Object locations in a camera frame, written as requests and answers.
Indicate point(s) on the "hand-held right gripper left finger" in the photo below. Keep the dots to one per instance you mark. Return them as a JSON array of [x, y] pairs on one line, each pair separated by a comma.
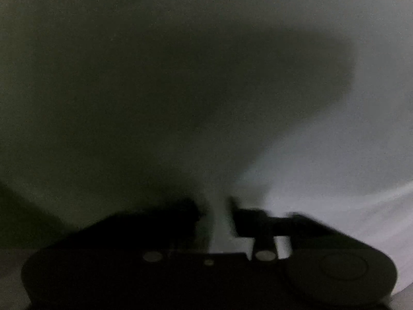
[[190, 222]]

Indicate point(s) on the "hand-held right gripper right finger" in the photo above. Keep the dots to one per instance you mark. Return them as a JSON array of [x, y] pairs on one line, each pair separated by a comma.
[[245, 221]]

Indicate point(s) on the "grey garment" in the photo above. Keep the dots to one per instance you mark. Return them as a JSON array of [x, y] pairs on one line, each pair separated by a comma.
[[322, 184]]

